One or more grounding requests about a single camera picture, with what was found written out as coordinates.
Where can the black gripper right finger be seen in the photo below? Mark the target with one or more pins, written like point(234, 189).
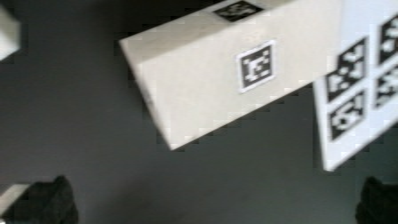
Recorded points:
point(378, 207)

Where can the white marker base sheet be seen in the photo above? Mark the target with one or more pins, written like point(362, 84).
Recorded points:
point(356, 91)

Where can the white cabinet top block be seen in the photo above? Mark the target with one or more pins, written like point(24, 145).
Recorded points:
point(223, 60)

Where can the white front fence bar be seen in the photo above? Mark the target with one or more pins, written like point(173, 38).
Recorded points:
point(10, 33)

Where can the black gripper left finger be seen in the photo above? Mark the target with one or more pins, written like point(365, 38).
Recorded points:
point(38, 203)

